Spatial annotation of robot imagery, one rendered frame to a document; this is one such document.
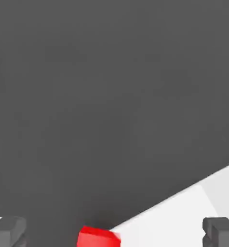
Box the small red cube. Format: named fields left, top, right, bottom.
left=76, top=225, right=121, bottom=247

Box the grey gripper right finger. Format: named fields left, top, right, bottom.
left=202, top=217, right=229, bottom=247

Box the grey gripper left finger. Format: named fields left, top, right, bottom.
left=0, top=216, right=27, bottom=247

